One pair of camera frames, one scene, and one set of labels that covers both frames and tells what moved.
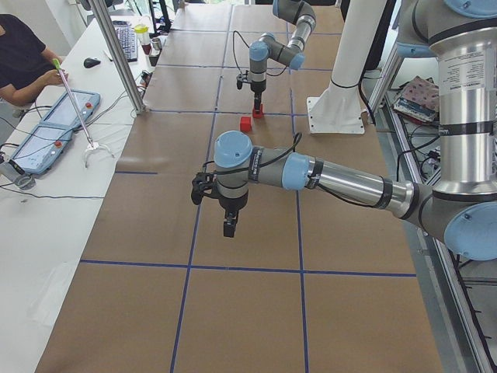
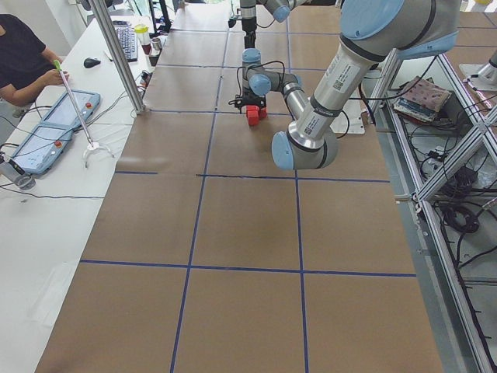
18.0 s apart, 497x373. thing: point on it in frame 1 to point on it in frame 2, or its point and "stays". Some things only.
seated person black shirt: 26,65 stays
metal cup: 157,44 stays
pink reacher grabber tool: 91,145 stays
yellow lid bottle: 144,37 stays
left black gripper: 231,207 to 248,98
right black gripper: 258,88 to 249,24
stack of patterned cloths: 418,99 stays
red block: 245,123 to 251,111
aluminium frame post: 115,44 stays
